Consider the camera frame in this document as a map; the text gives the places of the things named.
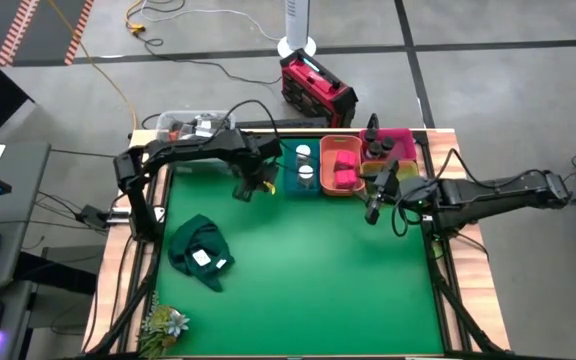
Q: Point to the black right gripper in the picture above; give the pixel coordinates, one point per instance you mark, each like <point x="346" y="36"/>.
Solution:
<point x="390" y="191"/>

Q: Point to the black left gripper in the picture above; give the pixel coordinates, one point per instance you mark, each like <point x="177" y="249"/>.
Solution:
<point x="260" y="175"/>

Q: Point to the red-lid smoked paprika tin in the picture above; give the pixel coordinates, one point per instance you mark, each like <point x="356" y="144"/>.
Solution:
<point x="346" y="179"/>
<point x="346" y="160"/>

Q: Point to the black-lid glass spice jar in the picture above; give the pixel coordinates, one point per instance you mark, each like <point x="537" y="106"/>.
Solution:
<point x="371" y="135"/>
<point x="388" y="144"/>
<point x="374" y="149"/>

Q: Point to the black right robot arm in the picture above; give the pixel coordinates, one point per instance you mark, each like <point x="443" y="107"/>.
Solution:
<point x="493" y="192"/>

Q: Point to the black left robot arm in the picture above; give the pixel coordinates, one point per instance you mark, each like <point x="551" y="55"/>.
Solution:
<point x="188" y="150"/>

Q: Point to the blue plastic basket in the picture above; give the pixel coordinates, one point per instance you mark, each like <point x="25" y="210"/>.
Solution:
<point x="293" y="185"/>

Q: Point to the yellow plastic basket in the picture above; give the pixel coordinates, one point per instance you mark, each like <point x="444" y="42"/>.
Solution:
<point x="408" y="172"/>

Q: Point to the white-lid bagel seasoning jar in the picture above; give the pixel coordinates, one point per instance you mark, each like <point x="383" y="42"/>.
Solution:
<point x="306" y="173"/>
<point x="303" y="150"/>

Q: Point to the orange plastic basket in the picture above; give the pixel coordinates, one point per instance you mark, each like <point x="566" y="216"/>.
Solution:
<point x="327" y="165"/>

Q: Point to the dark green cloth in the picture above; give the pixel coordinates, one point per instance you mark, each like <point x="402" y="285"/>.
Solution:
<point x="193" y="240"/>

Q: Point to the pink plastic basket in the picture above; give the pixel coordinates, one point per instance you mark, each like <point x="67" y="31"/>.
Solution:
<point x="403" y="145"/>

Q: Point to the small white cloth tag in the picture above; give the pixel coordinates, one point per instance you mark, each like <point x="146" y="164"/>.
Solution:
<point x="221" y="263"/>

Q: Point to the large white cloth tag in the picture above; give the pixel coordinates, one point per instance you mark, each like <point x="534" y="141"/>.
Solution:
<point x="201" y="257"/>

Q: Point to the black power strip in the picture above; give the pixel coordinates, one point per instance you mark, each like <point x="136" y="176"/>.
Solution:
<point x="283" y="123"/>

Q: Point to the clear plastic storage bin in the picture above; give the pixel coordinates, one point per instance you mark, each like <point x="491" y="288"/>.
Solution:
<point x="193" y="122"/>

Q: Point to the black clamp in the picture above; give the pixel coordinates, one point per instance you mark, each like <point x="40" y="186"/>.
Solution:
<point x="373" y="122"/>

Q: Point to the wooden table board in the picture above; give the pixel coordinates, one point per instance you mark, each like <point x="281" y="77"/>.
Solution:
<point x="473" y="270"/>

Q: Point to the red and black power box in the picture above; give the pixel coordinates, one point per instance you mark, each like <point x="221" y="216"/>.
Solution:
<point x="318" y="87"/>

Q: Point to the black power adapter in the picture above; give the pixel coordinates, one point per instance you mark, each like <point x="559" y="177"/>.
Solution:
<point x="95" y="216"/>

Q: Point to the potted succulent plant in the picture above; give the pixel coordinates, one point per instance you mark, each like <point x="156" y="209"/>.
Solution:
<point x="165" y="325"/>

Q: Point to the white tower fan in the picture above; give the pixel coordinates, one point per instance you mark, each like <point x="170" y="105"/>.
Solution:
<point x="297" y="25"/>

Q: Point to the grey desk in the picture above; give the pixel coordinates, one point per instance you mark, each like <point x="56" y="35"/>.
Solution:
<point x="23" y="200"/>

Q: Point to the black mat orange stripes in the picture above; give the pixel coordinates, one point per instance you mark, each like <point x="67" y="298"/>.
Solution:
<point x="43" y="30"/>

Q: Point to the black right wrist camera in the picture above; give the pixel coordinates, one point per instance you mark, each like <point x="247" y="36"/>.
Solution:
<point x="390" y="170"/>

